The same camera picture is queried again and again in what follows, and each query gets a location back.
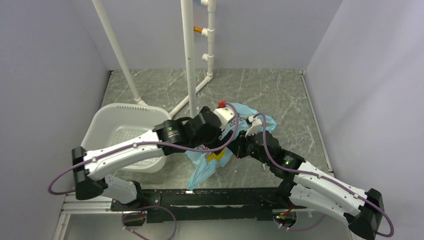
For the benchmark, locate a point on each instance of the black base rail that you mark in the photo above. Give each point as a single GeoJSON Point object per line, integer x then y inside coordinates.
{"type": "Point", "coordinates": [260, 203]}

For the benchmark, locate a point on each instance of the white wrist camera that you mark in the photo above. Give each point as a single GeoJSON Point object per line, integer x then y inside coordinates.
{"type": "Point", "coordinates": [255, 125]}
{"type": "Point", "coordinates": [225, 113]}

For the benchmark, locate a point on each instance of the white PVC pipe frame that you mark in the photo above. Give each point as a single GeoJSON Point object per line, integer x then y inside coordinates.
{"type": "Point", "coordinates": [189, 50]}

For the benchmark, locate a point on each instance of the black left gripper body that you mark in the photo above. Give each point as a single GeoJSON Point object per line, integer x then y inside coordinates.
{"type": "Point", "coordinates": [211, 141]}

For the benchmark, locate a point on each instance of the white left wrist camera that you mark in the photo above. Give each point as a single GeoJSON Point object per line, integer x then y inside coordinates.
{"type": "Point", "coordinates": [225, 113]}

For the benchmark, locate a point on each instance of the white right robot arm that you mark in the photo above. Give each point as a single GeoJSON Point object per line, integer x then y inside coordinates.
{"type": "Point", "coordinates": [305, 185]}

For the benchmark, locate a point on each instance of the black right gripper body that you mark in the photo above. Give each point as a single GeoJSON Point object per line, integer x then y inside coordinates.
{"type": "Point", "coordinates": [247, 146]}

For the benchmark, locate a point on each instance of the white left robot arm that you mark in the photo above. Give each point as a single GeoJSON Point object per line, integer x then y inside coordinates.
{"type": "Point", "coordinates": [171, 140]}

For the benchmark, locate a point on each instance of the yellow fake fruit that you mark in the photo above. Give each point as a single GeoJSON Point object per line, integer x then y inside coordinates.
{"type": "Point", "coordinates": [220, 157]}

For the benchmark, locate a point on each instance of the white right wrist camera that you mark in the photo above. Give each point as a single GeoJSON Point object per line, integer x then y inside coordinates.
{"type": "Point", "coordinates": [255, 125]}

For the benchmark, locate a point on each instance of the white plastic basket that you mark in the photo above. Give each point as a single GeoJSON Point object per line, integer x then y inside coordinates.
{"type": "Point", "coordinates": [111, 137]}

